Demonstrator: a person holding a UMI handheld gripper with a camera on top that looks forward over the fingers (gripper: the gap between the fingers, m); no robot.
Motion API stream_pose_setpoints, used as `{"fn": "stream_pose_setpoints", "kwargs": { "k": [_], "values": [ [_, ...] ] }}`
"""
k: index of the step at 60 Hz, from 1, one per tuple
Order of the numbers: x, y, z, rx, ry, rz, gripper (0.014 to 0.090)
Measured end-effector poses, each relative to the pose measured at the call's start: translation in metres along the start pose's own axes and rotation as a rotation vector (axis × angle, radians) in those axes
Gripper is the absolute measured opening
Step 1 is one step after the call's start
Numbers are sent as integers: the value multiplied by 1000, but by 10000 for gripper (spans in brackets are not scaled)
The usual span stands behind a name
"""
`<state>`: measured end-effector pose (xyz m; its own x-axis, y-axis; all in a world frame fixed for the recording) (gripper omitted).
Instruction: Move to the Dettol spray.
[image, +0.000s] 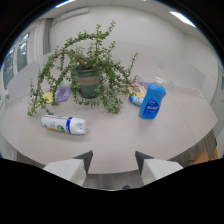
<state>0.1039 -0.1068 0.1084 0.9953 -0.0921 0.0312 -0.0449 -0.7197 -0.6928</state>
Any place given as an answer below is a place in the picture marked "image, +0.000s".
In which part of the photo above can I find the colourful box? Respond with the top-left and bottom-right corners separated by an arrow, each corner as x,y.
125,82 -> 148,99

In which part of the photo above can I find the orange chair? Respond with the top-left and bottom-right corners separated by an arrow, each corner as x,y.
192,145 -> 220,166

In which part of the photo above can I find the blue liquid bottle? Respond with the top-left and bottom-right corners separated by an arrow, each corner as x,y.
138,76 -> 167,120

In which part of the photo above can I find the ceiling light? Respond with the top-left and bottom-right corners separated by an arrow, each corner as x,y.
168,10 -> 197,29

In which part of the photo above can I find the white blue tube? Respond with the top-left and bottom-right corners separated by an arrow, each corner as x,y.
129,95 -> 145,108

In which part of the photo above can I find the white Dettol spray can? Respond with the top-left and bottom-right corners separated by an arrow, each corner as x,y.
40,114 -> 88,136

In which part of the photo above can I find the purple packet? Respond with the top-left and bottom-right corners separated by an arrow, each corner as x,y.
54,85 -> 73,103

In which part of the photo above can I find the yellow packet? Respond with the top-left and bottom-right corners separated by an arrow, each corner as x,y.
42,91 -> 55,105

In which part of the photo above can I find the green potted plant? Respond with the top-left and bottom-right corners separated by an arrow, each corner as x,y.
27,20 -> 140,117

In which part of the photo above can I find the green plant pot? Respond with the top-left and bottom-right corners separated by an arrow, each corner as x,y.
75,67 -> 101,100

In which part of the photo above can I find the window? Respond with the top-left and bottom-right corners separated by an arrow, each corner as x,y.
1,31 -> 32,90

